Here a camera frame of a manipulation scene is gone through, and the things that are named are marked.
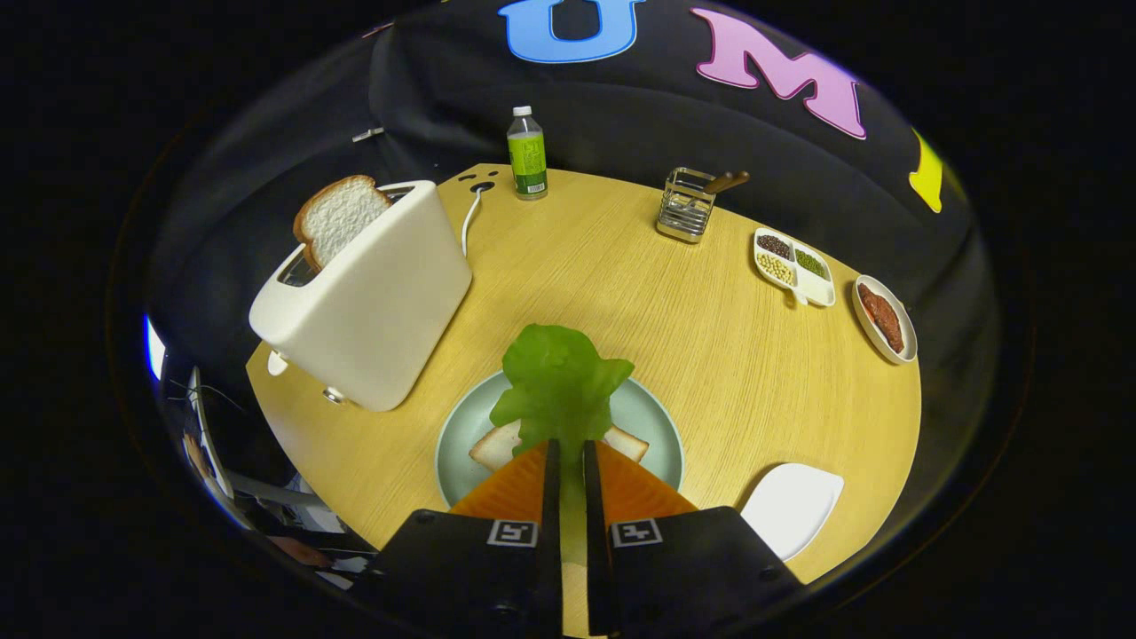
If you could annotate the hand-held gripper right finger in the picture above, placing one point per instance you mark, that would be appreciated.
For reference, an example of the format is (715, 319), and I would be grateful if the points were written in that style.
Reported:
(596, 568)

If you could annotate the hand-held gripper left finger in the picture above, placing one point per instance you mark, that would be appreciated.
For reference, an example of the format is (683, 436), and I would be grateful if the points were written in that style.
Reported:
(553, 568)

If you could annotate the green lettuce leaf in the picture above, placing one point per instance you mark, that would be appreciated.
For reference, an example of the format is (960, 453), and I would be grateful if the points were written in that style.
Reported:
(559, 382)

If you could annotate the toasted bread slice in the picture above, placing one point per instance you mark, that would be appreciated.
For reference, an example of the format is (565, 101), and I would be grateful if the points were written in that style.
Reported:
(342, 217)

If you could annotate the white bread slice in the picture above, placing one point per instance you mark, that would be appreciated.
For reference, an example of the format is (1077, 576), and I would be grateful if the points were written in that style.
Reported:
(497, 444)

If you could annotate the pale green round plate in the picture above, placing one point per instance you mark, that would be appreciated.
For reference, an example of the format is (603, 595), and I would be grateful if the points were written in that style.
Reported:
(652, 426)

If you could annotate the white square plate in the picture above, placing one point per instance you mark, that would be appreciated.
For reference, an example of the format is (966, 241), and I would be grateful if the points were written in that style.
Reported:
(790, 510)

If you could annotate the white toaster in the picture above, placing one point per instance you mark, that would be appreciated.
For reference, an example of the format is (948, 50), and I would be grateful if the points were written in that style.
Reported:
(373, 311)

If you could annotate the pile of yellow beans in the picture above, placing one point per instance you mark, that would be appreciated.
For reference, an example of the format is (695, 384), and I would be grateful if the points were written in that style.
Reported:
(775, 269)

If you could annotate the white divided dish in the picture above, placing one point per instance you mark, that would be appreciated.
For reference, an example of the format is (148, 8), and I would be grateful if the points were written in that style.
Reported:
(816, 288)

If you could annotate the white round plate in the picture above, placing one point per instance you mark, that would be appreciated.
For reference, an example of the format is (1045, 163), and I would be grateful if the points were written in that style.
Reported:
(868, 327)

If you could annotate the pile of brown beans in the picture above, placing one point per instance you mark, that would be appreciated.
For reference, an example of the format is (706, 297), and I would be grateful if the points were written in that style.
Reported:
(774, 244)

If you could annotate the white framed flat device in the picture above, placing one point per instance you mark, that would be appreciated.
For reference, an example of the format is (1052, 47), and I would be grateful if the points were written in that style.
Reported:
(202, 444)

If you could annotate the pile of green beans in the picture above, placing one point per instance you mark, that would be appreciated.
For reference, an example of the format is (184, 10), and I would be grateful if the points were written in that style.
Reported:
(809, 263)

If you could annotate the red meat slices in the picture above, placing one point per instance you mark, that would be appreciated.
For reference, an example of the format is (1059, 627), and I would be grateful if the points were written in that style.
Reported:
(880, 318)

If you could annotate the green label drink bottle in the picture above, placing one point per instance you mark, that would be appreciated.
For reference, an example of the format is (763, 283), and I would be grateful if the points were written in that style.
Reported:
(527, 160)

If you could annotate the lit monitor screen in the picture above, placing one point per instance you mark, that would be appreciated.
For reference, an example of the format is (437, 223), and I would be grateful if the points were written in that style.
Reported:
(153, 346)

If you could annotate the metal cloth clip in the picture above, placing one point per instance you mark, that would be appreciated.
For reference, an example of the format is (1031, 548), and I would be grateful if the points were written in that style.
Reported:
(368, 134)

